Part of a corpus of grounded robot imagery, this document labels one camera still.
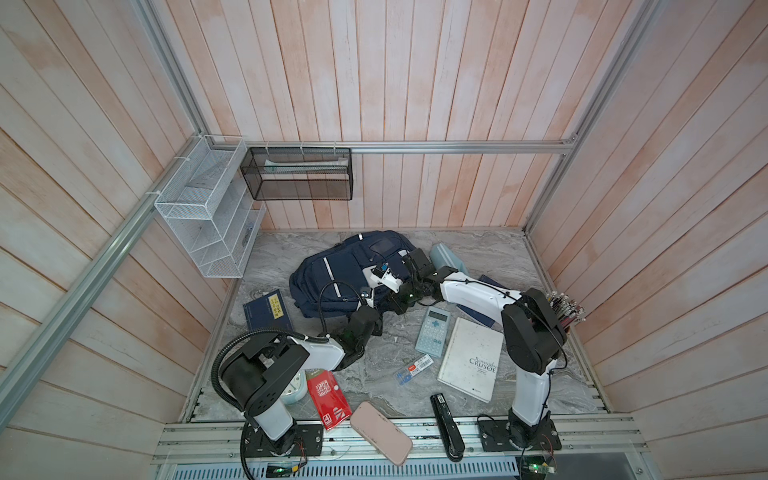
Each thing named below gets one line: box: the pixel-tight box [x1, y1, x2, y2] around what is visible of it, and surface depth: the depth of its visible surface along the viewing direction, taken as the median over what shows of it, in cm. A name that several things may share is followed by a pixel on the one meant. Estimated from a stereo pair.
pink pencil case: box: [350, 401, 413, 466], surface depth 74 cm
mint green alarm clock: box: [280, 370, 308, 405], surface depth 81 cm
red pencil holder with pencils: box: [546, 291, 587, 328], surface depth 80 cm
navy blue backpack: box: [289, 231, 411, 318], surface depth 102 cm
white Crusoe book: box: [437, 317, 504, 403], surface depth 86 cm
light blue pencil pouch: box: [429, 243, 470, 276], surface depth 109 cm
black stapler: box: [430, 393, 465, 462], surface depth 74 cm
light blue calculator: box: [415, 306, 451, 359], surface depth 92 cm
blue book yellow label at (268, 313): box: [243, 289, 294, 333], surface depth 98 cm
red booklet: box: [305, 368, 352, 431], surface depth 82 cm
